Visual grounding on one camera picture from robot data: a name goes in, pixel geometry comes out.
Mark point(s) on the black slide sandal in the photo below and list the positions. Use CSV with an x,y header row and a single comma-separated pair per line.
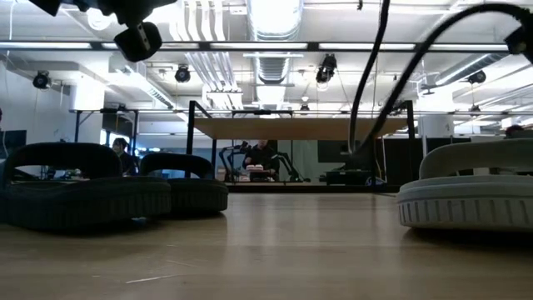
x,y
83,200
200,196

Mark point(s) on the grey slide sandal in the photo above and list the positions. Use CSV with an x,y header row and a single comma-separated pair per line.
x,y
466,200

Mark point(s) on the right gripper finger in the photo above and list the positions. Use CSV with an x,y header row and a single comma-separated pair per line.
x,y
522,41

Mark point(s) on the dark computer monitor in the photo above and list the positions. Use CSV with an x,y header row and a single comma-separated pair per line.
x,y
12,143

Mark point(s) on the silver ventilation duct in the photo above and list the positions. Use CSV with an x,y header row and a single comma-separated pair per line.
x,y
272,68

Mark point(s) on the wooden shelf black metal frame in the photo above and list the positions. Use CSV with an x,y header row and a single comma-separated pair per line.
x,y
291,128

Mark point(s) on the black background robot arm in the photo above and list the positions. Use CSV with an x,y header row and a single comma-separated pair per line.
x,y
233,152
289,164

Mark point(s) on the black ceiling spotlight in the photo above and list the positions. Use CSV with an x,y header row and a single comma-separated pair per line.
x,y
41,80
326,68
182,74
476,77

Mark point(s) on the black partition panel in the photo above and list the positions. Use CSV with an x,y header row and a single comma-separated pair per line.
x,y
395,160

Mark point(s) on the person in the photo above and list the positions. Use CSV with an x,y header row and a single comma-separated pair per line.
x,y
262,158
515,131
125,160

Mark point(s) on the black rig crossbar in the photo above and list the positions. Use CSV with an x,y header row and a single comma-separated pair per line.
x,y
312,46

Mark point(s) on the black background rig frame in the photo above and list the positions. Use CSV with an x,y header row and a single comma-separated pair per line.
x,y
134,129

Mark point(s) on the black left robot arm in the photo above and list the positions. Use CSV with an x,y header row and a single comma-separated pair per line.
x,y
46,5

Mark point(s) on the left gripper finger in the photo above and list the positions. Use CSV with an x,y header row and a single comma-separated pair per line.
x,y
153,39
130,43

